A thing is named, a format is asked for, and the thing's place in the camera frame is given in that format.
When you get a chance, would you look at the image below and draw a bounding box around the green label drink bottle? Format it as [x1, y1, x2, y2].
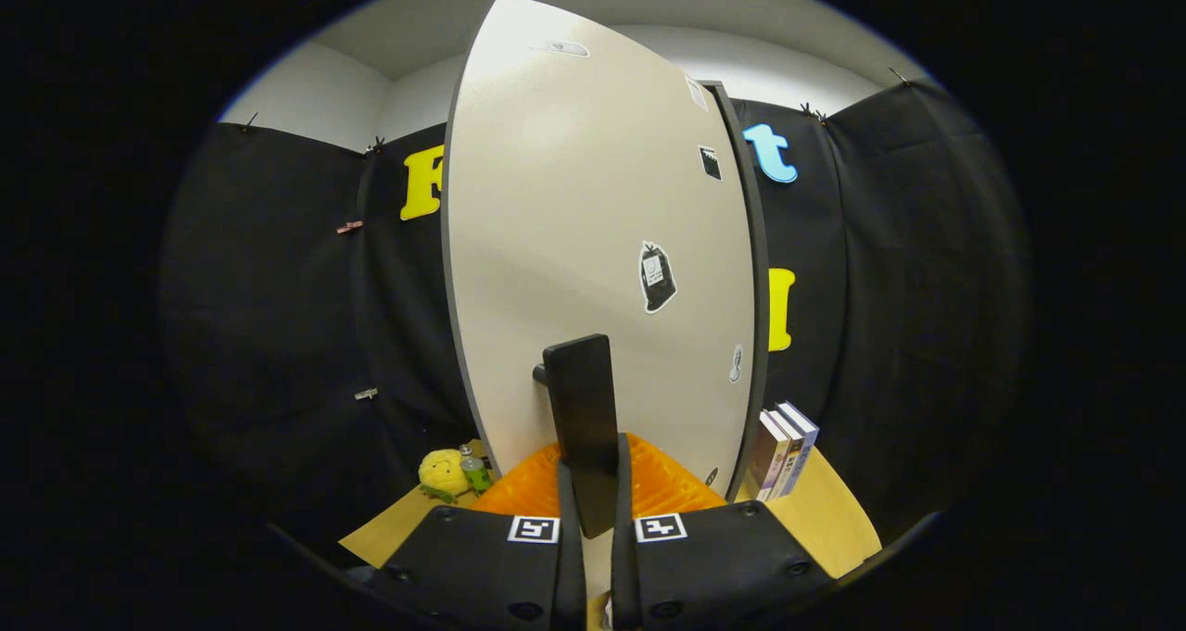
[459, 444, 494, 495]

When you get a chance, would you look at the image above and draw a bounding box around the black backdrop cloth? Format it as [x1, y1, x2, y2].
[158, 80, 1034, 558]

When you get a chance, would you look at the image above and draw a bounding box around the yellow plush toy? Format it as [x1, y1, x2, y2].
[419, 448, 473, 504]

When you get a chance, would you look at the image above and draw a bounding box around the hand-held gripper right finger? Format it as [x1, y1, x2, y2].
[610, 432, 839, 631]

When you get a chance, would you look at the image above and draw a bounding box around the dark grey shoe cabinet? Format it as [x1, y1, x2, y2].
[700, 80, 772, 504]

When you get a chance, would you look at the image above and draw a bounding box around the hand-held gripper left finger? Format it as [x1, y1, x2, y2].
[361, 438, 588, 631]

